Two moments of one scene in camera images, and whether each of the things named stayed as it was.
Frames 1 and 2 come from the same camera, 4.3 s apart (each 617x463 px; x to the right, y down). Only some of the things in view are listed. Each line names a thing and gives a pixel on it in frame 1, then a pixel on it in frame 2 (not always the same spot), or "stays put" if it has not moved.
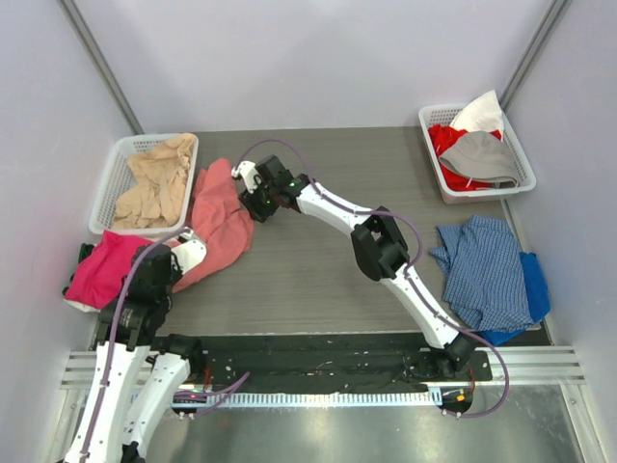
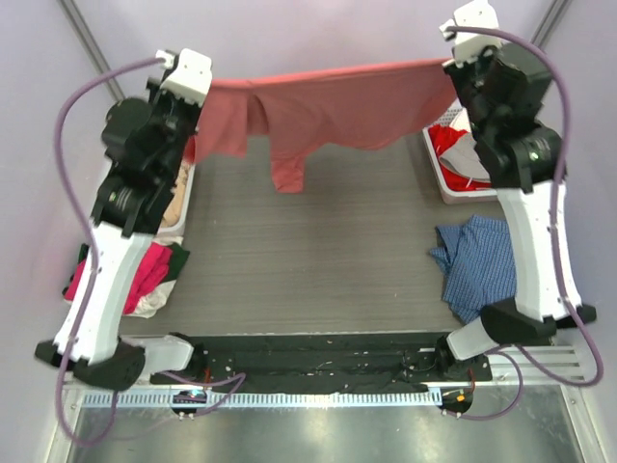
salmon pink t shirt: x=217 y=220 to x=287 y=117
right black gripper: x=257 y=204 to x=465 y=81
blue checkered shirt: x=484 y=278 stays put
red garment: x=440 y=136 stays put
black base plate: x=329 y=363 stays put
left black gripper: x=86 y=251 to x=180 y=110
